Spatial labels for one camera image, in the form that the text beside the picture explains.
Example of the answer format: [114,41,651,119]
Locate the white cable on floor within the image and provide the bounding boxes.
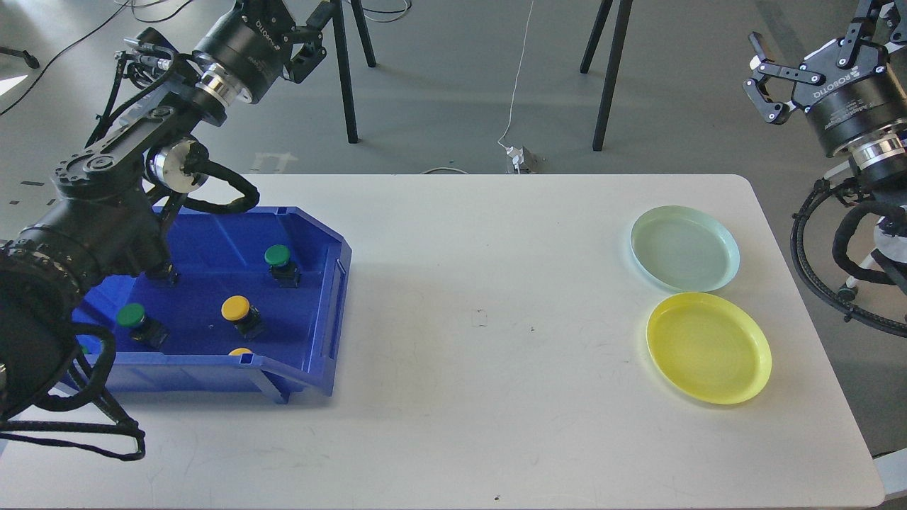
[422,0,536,175]

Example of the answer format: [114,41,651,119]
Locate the light green plate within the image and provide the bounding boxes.
[629,205,740,293]

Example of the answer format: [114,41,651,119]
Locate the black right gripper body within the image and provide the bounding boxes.
[797,41,906,157]

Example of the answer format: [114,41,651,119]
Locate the yellow plate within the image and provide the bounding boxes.
[646,293,773,404]

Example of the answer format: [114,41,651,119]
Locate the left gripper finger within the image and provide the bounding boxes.
[285,41,327,84]
[297,1,344,47]

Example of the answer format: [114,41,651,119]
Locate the yellow push button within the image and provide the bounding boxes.
[220,295,266,339]

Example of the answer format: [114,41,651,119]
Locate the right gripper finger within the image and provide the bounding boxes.
[743,32,812,126]
[836,1,906,68]

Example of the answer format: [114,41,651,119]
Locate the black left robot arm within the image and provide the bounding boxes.
[1,1,357,461]

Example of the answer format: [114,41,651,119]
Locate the black tripod legs right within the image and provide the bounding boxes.
[580,1,633,152]

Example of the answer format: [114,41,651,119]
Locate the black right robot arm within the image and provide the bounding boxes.
[743,1,906,338]

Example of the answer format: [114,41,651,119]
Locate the black tripod legs left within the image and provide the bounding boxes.
[329,0,378,145]

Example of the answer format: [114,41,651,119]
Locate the white power adapter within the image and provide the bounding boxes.
[505,146,541,174]

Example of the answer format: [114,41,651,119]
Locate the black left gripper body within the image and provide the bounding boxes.
[192,1,295,104]

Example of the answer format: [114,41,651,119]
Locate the blue plastic bin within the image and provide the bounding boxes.
[72,207,352,404]

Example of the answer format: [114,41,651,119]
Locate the black tripod legs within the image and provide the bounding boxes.
[329,0,378,145]
[580,1,633,152]

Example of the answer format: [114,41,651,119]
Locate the black floor cable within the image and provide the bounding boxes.
[0,0,196,118]

